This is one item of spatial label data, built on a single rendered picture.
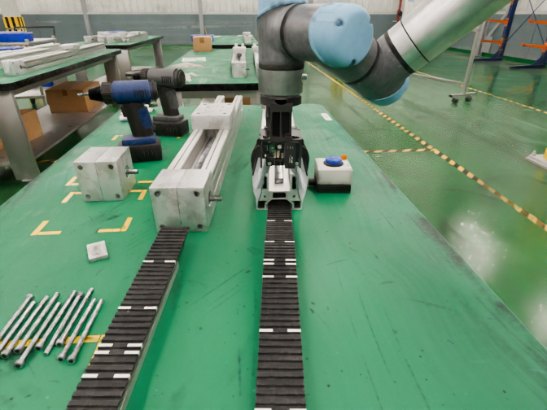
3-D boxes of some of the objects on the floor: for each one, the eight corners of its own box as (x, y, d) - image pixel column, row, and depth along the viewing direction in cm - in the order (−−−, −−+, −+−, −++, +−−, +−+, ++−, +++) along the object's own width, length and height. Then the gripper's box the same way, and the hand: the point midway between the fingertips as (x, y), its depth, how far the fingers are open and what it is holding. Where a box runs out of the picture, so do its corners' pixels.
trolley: (50, 117, 454) (24, 28, 407) (2, 119, 446) (-30, 28, 399) (75, 100, 544) (55, 26, 497) (36, 102, 536) (12, 26, 488)
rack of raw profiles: (470, 60, 1004) (492, -33, 901) (500, 60, 1011) (526, -33, 908) (564, 80, 714) (613, -55, 611) (606, 79, 721) (661, -55, 618)
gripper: (236, 101, 56) (242, 216, 66) (326, 101, 56) (318, 216, 66) (241, 90, 64) (245, 195, 74) (320, 90, 64) (313, 195, 74)
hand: (279, 194), depth 72 cm, fingers open, 8 cm apart
